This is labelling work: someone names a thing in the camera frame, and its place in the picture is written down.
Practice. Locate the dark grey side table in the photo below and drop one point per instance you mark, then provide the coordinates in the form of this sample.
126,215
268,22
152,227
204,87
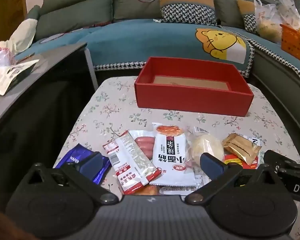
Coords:
40,62

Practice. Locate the paper leaflet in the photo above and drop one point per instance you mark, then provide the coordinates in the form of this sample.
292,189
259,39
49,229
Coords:
7,77

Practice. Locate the white noodle snack packet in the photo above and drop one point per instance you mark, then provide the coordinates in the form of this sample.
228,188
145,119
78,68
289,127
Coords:
170,155

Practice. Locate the white printed plastic bag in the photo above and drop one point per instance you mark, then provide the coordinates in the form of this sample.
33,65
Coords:
287,7

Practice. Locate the red yellow snack packet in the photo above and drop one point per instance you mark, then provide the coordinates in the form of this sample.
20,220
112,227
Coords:
231,158

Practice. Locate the red white long packet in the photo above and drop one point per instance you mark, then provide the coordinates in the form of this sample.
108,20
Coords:
132,160

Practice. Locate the cream cloth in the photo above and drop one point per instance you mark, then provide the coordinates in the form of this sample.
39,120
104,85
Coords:
22,33

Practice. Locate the clear bun packet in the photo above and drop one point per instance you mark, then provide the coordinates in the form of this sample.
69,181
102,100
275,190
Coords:
206,143

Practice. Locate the red cardboard box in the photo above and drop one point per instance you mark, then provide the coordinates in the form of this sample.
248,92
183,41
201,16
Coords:
190,100

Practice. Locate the teal houndstooth trim sofa cover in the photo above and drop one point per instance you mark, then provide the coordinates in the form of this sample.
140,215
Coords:
285,60

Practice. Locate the white black lettered packet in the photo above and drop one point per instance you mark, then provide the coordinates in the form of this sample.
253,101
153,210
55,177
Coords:
255,140

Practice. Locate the plastic bag of fruit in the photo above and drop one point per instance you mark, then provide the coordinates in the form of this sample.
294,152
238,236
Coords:
267,22

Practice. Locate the floral tablecloth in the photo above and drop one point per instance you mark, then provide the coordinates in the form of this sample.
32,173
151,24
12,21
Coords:
110,110

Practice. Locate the wooden door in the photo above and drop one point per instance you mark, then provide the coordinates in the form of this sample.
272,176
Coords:
7,7

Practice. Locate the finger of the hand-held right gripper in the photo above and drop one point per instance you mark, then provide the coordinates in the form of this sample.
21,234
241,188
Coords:
272,158

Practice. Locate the clear sausage packet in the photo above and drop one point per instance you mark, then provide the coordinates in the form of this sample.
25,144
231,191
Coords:
145,145

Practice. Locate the white red plastic bag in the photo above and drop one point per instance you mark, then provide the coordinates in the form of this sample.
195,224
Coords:
0,57

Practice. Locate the tan houndstooth throw pillow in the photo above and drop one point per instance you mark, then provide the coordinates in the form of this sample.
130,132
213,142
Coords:
247,15
187,5

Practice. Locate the teal lion print sofa cover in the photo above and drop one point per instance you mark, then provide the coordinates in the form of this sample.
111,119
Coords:
140,40

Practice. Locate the gold biscuit packet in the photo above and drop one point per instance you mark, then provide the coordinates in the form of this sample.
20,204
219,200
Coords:
240,147

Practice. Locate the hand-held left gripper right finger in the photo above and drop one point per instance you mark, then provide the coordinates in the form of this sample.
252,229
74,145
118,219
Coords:
210,164

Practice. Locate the blue wafer packet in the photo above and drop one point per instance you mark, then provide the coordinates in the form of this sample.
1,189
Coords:
73,155

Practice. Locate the orange plastic basket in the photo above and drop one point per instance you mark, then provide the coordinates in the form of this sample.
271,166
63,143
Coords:
295,43

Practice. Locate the green sofa cushion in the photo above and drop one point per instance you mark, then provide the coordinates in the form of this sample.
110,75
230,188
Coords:
227,5
75,15
132,7

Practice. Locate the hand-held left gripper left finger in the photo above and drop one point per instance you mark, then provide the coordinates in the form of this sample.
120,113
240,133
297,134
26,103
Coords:
91,163

